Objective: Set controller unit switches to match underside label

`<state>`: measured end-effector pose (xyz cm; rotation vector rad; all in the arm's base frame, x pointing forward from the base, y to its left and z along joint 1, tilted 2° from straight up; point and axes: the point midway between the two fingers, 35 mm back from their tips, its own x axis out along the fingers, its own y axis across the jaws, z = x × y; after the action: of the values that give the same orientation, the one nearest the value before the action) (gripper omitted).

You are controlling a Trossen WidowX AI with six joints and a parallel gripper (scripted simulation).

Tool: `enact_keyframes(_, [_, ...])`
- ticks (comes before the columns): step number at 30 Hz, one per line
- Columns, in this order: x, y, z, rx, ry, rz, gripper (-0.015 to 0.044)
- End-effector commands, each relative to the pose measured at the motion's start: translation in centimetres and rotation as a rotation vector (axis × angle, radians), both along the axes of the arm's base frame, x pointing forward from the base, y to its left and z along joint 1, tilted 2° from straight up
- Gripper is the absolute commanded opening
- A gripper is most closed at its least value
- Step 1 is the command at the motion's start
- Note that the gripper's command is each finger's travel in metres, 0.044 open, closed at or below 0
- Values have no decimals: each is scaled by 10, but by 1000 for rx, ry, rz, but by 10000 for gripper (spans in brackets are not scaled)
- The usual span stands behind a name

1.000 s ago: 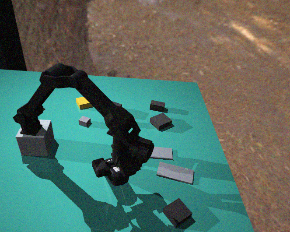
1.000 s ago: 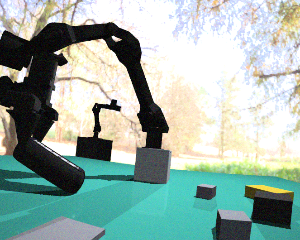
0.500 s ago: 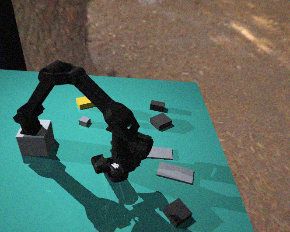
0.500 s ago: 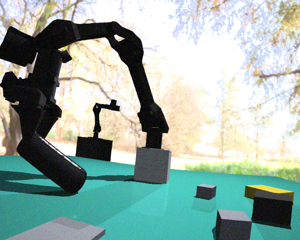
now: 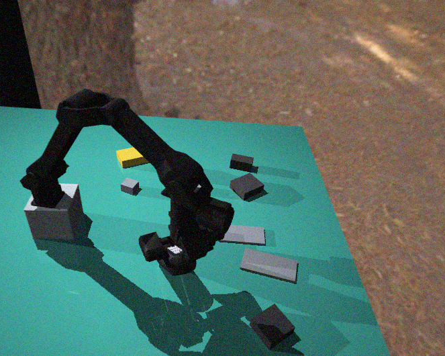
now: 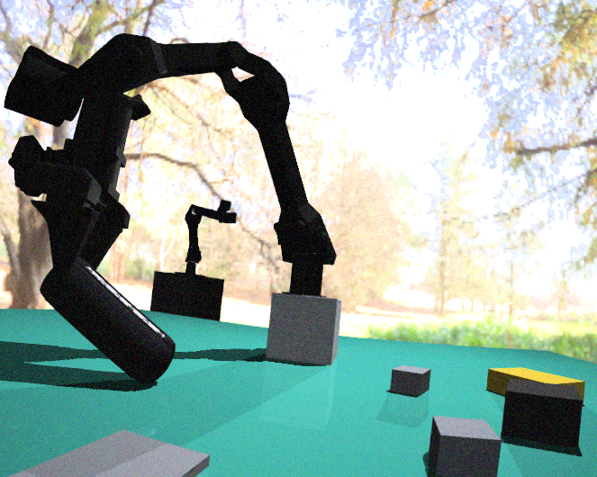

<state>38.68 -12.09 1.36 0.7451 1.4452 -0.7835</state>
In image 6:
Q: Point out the yellow flat block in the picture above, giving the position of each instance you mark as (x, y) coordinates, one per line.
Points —
(498, 379)

